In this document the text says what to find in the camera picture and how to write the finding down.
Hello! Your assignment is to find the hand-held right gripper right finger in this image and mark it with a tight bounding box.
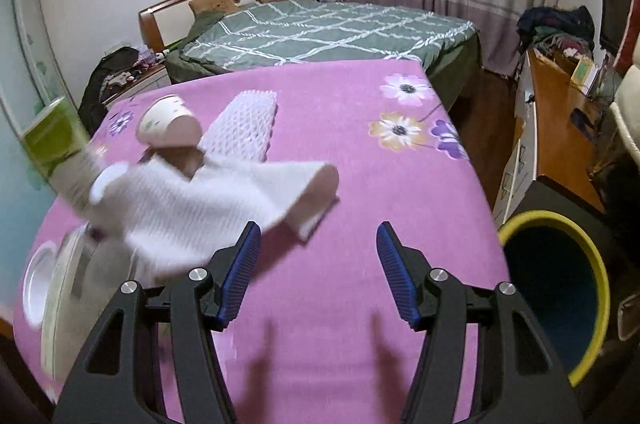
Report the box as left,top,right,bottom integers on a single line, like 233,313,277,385
376,221,585,424

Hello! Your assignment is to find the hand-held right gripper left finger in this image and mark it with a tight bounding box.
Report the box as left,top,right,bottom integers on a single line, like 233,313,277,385
52,221,262,424

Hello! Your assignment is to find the white cloth towel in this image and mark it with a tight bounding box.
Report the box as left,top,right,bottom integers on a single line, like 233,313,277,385
87,153,341,286

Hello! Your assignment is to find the white foam net sleeve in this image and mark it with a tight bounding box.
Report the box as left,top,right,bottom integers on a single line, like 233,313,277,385
197,89,279,163

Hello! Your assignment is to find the black bin with yellow rim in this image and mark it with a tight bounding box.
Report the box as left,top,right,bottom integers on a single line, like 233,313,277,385
497,210,613,388

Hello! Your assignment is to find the white paper cup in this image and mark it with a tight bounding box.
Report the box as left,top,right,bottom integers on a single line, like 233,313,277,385
136,95,202,151

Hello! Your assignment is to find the pink floral blanket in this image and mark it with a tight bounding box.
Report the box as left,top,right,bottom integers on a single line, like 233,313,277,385
12,59,507,424

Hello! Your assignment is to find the white round container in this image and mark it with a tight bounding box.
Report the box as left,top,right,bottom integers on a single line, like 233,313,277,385
22,224,147,378

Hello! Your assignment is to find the white nightstand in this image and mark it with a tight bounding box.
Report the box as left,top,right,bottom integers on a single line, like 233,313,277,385
106,65,171,105

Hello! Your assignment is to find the wooden desk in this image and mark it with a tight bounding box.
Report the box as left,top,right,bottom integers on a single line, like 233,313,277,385
492,47,611,225

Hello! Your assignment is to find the brown patterned handbag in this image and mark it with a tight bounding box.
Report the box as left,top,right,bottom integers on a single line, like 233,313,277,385
589,153,622,206

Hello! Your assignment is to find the green and white carton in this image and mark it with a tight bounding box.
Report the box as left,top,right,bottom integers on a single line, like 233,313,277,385
22,97,108,211

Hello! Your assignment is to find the green checked quilt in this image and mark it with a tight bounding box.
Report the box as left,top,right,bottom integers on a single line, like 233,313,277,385
165,0,477,72

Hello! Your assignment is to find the green framed picture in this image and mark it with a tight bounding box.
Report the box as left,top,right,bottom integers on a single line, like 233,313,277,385
570,57,599,96

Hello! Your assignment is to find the wooden bed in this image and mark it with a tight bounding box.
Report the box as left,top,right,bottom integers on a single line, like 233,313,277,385
138,0,484,117

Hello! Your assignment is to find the cream puffer jacket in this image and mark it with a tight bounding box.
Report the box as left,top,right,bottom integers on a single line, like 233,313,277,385
607,64,640,185

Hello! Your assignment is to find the pile of dark clothes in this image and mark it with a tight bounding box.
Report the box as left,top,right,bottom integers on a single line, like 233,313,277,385
516,6,596,55

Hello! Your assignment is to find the sliding wardrobe door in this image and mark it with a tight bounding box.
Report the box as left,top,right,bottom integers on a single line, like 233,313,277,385
0,0,83,210

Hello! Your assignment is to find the black television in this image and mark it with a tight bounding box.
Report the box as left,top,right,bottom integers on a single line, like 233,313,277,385
600,0,634,55

